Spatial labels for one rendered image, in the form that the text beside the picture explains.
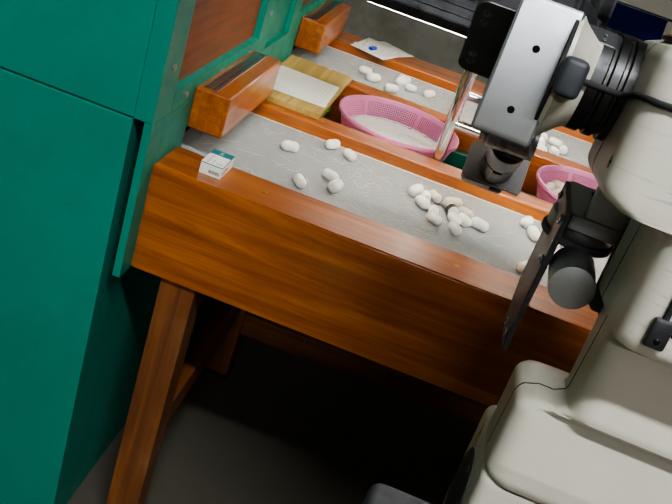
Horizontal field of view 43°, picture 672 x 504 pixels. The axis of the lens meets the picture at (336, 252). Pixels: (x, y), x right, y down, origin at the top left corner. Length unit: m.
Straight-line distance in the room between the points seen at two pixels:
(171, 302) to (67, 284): 0.16
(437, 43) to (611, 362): 2.66
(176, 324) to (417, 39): 2.15
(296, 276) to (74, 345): 0.40
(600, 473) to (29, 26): 0.94
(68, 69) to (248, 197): 0.31
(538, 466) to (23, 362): 0.97
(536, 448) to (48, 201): 0.85
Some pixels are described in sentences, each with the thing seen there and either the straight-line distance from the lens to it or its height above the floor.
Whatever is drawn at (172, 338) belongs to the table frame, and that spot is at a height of 0.47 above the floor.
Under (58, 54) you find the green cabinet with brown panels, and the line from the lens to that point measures 1.28.
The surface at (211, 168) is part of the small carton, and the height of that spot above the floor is 0.78.
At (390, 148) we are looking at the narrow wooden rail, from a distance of 1.66.
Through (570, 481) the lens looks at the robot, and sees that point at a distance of 0.83.
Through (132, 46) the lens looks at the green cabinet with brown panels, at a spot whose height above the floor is 0.94.
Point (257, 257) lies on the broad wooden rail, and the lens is 1.31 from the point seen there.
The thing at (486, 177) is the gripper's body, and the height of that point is 0.85.
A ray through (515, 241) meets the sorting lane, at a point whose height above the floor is 0.74.
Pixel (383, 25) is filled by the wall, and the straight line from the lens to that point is 3.37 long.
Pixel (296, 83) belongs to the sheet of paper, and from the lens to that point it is 1.81.
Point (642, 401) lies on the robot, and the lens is 0.78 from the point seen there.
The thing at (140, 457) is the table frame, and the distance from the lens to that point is 1.61.
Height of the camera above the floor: 1.31
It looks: 27 degrees down
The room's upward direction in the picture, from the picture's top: 19 degrees clockwise
